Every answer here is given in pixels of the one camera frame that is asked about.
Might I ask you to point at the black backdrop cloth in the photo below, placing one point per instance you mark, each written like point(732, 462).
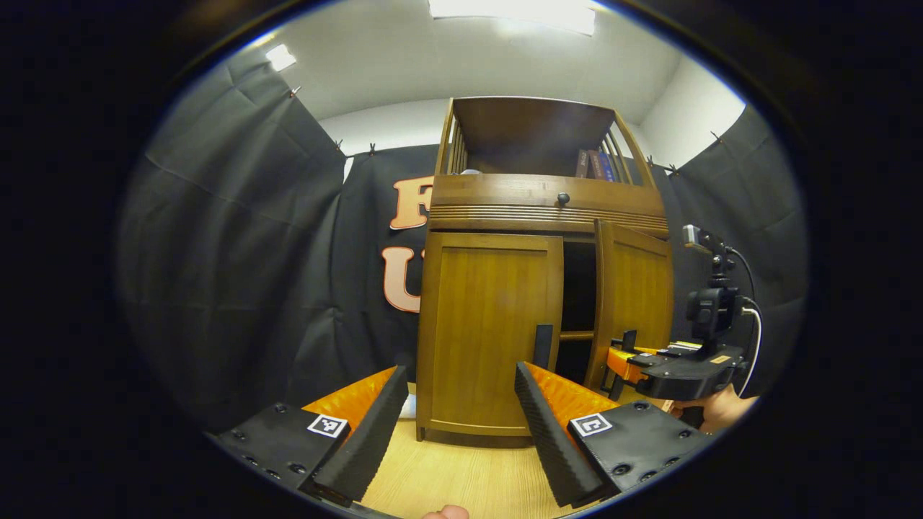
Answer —
point(216, 288)

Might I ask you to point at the blue book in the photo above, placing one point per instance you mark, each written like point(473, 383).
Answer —
point(608, 167)

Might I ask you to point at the wooden double-door shoe cabinet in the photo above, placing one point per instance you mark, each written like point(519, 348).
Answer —
point(533, 130)

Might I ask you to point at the wooden drawer with black knob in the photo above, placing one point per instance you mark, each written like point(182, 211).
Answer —
point(505, 194)

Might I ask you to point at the wooden cabinet door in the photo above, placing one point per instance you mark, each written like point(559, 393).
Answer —
point(638, 295)
point(490, 324)

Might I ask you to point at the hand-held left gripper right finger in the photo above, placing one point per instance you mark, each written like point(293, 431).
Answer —
point(548, 440)

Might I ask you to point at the small ceiling light panel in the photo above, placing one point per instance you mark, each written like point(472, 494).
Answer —
point(280, 58)

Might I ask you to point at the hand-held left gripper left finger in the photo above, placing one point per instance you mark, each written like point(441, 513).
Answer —
point(368, 440)

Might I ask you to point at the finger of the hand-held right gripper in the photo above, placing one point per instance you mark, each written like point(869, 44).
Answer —
point(621, 362)

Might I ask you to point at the large ceiling light panel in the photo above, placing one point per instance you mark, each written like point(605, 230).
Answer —
point(512, 11)

